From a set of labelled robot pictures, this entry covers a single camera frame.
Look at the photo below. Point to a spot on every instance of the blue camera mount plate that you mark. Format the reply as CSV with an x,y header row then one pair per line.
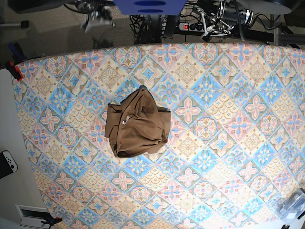
x,y
150,7

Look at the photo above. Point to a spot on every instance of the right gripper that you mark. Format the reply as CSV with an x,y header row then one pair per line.
x,y
102,16

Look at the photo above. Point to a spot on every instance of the blue handled tool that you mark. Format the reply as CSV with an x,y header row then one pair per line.
x,y
17,52

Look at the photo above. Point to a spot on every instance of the red and black clamp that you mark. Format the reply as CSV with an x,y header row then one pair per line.
x,y
14,70

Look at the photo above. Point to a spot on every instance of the clear plastic box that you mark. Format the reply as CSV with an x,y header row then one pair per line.
x,y
293,208

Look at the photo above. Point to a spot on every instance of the brown t-shirt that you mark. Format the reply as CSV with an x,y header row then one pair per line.
x,y
137,125

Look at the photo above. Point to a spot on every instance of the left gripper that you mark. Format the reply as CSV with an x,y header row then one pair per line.
x,y
213,23

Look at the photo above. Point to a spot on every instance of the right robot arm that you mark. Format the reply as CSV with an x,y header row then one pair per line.
x,y
87,6

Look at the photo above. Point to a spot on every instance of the white power strip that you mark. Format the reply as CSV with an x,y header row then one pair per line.
x,y
190,26

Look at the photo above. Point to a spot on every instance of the patterned tablecloth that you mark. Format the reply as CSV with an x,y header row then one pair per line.
x,y
235,150

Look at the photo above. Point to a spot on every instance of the white floor vent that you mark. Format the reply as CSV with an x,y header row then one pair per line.
x,y
32,217

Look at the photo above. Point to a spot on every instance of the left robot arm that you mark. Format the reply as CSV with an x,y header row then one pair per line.
x,y
233,14

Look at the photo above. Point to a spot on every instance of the game console with white controller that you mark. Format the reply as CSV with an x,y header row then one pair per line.
x,y
7,164

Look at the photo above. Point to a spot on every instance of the black clamp bottom edge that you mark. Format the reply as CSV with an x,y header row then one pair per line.
x,y
49,220

